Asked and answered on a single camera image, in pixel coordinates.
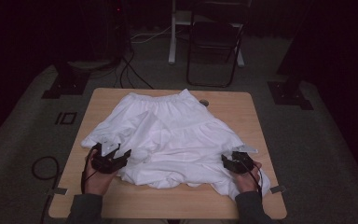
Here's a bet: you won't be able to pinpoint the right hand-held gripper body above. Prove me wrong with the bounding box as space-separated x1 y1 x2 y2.
227 144 259 175

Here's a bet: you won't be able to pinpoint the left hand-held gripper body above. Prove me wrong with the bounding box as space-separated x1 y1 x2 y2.
89 138 129 175

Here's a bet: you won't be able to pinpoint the white skirt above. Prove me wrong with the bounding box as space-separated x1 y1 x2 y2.
80 88 272 201

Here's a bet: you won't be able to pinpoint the person's right hand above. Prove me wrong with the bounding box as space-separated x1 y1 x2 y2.
231 161 263 194

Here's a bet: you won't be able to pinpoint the person's left hand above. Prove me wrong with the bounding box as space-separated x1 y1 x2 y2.
83 148 119 197

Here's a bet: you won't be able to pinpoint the grey tape strip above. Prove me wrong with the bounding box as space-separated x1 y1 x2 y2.
268 185 287 195
46 187 69 197

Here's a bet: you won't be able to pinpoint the black stand with flat base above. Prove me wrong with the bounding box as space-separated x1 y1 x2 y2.
266 0 315 111
41 61 91 100

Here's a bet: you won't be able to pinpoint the black folding chair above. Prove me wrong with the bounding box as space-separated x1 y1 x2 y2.
186 0 254 89

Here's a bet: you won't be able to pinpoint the white metal stand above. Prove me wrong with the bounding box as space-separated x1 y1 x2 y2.
168 0 246 68

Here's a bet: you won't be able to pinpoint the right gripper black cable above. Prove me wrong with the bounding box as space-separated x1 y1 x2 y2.
241 159 265 200

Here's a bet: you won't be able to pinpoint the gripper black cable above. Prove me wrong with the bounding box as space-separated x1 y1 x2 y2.
241 159 265 200
80 147 101 194

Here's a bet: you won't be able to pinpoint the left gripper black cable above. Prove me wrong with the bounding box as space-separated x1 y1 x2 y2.
80 147 101 194

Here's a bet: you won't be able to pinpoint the black floor cable loop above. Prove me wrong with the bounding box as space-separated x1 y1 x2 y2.
31 155 61 182

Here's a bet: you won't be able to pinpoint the black cables on floor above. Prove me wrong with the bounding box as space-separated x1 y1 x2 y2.
114 46 155 91

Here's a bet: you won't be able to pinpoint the white cable on floor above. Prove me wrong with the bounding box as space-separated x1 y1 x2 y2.
130 25 173 44

